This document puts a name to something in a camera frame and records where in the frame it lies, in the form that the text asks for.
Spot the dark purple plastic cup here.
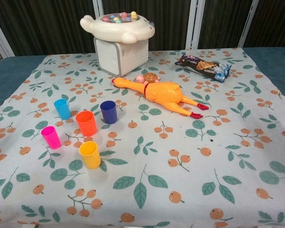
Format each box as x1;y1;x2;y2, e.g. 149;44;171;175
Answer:
100;100;117;124

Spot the orange plastic cup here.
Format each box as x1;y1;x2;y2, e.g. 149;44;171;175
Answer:
75;110;98;137

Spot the yellow plastic cup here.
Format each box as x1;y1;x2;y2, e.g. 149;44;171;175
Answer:
78;141;102;170

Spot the blue plastic cup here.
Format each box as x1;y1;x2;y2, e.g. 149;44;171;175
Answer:
53;98;72;121

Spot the pink plastic cup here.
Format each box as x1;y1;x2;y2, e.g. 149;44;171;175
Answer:
40;126;62;150

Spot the yellow rubber chicken toy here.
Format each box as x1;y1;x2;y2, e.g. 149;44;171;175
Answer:
111;77;209;119

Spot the small brown turtle toy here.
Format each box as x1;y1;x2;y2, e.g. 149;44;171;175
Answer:
134;72;160;84

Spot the floral fruit print tablecloth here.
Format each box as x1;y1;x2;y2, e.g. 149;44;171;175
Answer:
0;48;285;228

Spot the white cube box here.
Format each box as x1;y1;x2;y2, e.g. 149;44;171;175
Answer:
94;37;150;76

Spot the dark snack packet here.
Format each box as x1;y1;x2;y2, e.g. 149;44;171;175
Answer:
175;53;232;83

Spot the white seal fishing toy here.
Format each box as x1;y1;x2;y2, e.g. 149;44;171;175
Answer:
80;11;155;44

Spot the dark folding partition screen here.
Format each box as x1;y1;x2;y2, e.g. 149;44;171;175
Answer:
0;0;285;65

